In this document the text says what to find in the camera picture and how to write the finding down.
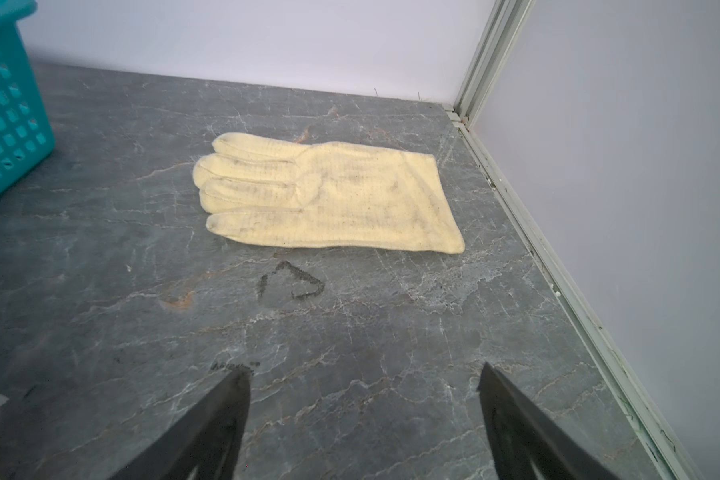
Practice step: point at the yellow work glove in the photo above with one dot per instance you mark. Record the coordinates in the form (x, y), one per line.
(267, 192)

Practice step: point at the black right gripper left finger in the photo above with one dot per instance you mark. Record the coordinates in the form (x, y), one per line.
(204, 443)

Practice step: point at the teal plastic basket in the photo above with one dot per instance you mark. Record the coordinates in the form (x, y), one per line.
(26, 136)

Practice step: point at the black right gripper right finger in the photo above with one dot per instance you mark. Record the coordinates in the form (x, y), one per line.
(525, 443)

